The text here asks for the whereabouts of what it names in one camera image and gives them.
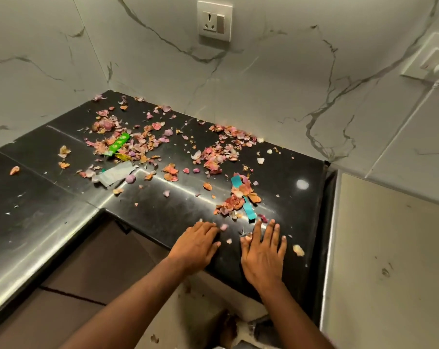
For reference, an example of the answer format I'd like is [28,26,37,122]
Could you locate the person's left hand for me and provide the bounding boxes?
[168,221,222,277]

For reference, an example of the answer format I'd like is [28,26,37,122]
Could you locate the person's right hand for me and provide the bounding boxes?
[240,219,288,293]

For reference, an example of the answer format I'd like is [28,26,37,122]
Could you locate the person's left forearm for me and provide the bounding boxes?
[59,255,192,349]

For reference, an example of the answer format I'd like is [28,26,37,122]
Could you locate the person's right forearm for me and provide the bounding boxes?
[257,281,337,349]

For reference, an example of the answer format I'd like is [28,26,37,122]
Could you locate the long teal wrapper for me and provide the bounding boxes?
[242,196,258,221]

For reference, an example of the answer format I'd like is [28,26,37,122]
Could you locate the person's bare foot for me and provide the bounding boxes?
[219,310,239,349]

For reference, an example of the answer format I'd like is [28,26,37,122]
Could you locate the scattered pink onion peels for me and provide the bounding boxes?
[9,94,306,258]

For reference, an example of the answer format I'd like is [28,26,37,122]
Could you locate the green snack wrapper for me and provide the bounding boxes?
[108,133,131,156]

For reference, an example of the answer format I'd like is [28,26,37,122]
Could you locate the white wall socket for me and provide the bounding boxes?
[197,0,234,43]

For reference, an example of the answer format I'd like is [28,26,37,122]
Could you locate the white wall switch plate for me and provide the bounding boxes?
[400,32,439,81]

